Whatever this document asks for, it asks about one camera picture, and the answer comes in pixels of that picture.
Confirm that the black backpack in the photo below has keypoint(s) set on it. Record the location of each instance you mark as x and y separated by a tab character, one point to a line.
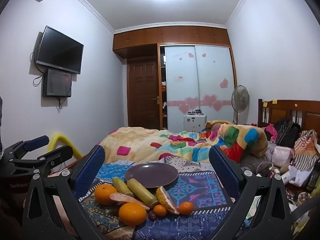
288	133

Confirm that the small tangerine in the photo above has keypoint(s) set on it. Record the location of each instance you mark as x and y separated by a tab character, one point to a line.
186	208
160	210

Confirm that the peeled pink pomelo segment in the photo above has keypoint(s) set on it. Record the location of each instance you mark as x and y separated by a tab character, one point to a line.
125	199

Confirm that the pomelo segment with peel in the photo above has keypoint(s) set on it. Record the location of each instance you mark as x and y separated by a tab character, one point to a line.
165	200

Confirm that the white plastic bag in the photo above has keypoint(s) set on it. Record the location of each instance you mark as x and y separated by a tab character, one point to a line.
298	177

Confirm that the colourful patchwork blanket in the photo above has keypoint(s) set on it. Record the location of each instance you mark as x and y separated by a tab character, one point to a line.
140	140

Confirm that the wooden bed headboard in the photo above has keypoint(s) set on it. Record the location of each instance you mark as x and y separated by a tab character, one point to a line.
282	110

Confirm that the blue patterned patchwork cloth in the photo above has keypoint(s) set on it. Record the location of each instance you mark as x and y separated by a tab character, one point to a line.
200	187

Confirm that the yellow foam tube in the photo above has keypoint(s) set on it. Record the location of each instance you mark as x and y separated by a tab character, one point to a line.
62	140

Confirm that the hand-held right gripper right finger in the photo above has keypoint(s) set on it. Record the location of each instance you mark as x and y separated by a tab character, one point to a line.
220	165

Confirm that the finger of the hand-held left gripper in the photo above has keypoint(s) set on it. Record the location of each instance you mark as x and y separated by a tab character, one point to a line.
58	152
37	141

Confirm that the pink cloth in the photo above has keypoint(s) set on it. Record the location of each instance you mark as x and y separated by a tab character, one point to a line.
271	131

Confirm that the small black wall monitor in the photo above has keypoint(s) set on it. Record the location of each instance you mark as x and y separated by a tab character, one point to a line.
57	82

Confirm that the large orange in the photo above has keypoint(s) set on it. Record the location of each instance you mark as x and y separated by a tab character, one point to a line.
132	214
103	195

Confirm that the standing electric fan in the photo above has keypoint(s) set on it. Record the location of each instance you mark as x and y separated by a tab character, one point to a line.
240	98

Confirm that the brown wooden door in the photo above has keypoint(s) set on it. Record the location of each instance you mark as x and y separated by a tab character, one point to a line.
142	95

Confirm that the purple ceramic plate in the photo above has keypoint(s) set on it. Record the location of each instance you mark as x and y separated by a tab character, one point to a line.
152	173

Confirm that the striped fabric bag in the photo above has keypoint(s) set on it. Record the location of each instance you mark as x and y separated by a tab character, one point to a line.
306	152

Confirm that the pink quilted bag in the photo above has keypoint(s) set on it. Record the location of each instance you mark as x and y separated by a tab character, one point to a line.
282	156

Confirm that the black wall television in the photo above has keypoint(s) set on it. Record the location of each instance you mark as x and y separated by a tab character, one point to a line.
60	48

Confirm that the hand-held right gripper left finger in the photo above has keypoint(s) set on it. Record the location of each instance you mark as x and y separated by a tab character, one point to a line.
90	166

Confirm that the brown wooden wardrobe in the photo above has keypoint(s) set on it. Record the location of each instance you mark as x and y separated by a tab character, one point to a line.
150	36

